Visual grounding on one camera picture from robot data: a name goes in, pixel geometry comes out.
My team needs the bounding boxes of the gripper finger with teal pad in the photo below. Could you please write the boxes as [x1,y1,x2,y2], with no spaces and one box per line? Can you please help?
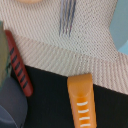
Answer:
[0,21,11,90]

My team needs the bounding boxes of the grey pot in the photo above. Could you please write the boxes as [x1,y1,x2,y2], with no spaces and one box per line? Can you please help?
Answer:
[0,77,28,128]

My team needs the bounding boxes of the light blue milk carton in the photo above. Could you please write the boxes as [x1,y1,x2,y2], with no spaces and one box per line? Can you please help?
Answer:
[109,0,128,55]

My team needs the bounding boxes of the brown toy sausage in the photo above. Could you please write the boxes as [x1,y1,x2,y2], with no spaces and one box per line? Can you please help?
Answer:
[5,30,33,97]

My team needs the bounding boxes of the round wooden plate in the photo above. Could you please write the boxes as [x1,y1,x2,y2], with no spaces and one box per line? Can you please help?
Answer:
[16,0,44,4]

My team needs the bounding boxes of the orange toy bread loaf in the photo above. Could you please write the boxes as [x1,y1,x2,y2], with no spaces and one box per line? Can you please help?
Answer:
[67,73,97,128]

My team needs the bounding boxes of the beige woven placemat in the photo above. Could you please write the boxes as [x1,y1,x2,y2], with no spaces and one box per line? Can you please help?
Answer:
[0,0,128,94]

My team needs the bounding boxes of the fork with wooden handle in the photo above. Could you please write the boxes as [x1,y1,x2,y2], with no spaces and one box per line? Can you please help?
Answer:
[59,0,76,35]

